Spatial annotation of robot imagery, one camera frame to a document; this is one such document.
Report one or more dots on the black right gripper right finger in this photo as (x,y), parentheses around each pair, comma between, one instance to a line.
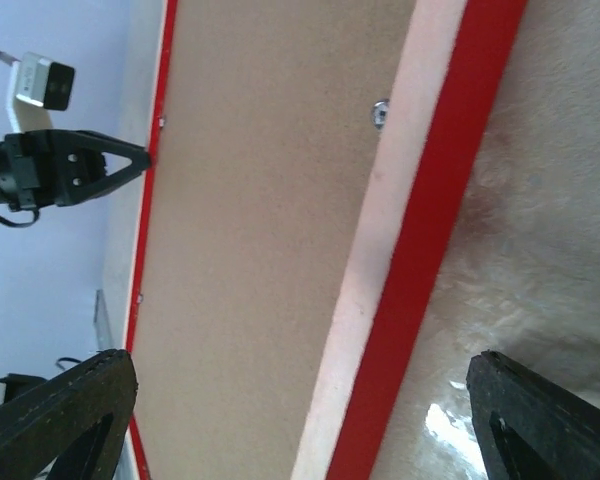
(528,427)

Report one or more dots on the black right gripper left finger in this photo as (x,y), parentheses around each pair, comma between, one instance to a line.
(74,424)

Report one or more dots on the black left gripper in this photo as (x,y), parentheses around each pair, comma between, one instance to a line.
(64,167)

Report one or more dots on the brown cardboard backing board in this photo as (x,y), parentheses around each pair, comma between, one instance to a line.
(262,168)

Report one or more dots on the red wooden picture frame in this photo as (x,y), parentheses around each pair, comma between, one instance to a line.
(449,70)

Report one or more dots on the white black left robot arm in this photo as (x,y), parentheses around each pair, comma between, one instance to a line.
(27,217)

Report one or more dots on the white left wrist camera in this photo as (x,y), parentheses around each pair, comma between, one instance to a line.
(37,86)

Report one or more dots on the metal frame retaining clip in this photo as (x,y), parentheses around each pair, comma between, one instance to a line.
(379,112)

